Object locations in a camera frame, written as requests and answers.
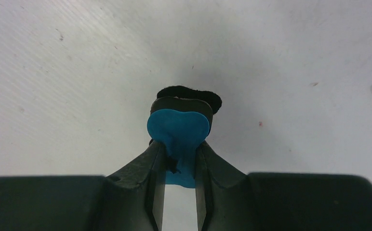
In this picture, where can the blue heart eraser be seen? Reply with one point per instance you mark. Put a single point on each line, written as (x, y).
(181, 119)

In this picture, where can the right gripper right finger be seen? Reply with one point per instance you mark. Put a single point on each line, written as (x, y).
(229, 200)

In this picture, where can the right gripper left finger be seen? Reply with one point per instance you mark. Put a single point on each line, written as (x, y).
(131, 199)

